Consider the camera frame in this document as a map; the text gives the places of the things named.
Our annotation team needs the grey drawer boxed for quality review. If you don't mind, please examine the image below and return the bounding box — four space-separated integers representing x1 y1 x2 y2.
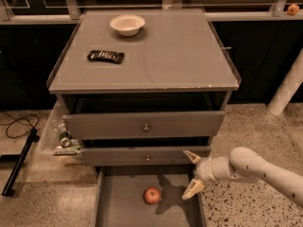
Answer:
80 146 211 166
93 166 206 227
62 111 224 140

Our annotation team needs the red apple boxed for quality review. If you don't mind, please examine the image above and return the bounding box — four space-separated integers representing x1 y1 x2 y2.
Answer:
144 187 161 205

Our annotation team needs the clear plastic trash bin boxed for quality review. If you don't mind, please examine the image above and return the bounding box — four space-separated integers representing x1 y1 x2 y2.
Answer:
37 102 83 165

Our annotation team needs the green soda can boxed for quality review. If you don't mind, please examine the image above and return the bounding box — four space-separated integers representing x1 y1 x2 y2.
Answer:
60 131 71 148

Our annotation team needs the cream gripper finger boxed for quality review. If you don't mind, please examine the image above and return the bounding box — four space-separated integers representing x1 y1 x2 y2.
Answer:
182 179 205 200
183 150 202 165

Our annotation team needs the grey drawer cabinet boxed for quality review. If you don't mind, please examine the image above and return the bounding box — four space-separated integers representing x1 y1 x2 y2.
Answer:
46 7 242 175

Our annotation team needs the metal window railing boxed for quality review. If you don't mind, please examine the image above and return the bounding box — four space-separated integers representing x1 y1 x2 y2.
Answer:
0 0 303 25

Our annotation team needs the black candy bar wrapper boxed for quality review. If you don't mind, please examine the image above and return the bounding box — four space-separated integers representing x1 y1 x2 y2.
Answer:
87 50 124 64

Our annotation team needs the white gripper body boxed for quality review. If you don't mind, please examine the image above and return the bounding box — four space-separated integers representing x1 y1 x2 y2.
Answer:
196 157 217 183

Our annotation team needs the grey middle drawer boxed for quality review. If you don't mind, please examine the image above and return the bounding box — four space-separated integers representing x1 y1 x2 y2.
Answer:
80 146 211 166

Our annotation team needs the grey bottom drawer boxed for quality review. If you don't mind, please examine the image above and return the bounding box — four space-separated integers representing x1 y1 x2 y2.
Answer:
93 166 206 227

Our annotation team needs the black metal stand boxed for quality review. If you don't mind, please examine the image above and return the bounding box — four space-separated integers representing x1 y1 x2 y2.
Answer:
1 129 39 197

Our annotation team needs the black floor cable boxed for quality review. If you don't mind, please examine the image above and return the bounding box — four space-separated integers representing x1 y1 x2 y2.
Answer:
0 111 41 140

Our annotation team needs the white paper bowl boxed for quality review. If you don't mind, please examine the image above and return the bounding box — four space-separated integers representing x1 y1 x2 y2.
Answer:
110 14 145 37

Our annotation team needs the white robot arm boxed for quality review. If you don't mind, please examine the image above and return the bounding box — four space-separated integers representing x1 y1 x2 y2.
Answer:
182 147 303 207

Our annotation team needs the grey top drawer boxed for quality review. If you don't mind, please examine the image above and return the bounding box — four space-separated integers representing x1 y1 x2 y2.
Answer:
62 111 224 140

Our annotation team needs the orange fruit on ledge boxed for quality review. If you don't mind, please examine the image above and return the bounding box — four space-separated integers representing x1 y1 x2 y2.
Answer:
287 4 299 15

